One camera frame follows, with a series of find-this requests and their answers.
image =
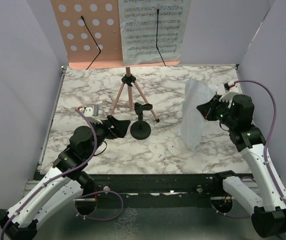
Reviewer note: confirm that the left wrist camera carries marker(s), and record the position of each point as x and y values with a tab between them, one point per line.
91	113

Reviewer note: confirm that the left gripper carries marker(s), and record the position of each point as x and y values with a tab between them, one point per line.
121	127

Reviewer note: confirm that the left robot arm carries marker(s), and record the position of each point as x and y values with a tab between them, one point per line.
20	221

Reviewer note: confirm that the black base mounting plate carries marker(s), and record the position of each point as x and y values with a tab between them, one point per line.
111	191

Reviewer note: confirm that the black microphone desk stand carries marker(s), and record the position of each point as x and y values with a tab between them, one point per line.
140	129

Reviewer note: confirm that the white paper sheet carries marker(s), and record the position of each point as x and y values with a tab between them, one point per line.
193	123

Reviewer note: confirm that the pink folding music stand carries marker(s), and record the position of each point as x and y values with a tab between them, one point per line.
92	38

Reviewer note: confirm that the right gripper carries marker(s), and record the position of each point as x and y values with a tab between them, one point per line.
207	109

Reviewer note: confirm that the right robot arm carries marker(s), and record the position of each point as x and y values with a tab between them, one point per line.
267	209

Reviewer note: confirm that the printed sheet music page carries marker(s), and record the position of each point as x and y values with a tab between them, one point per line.
152	31

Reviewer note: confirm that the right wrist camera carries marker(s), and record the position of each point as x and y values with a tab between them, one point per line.
232	88

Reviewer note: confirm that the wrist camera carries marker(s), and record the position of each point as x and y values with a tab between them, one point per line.
91	113
232	88

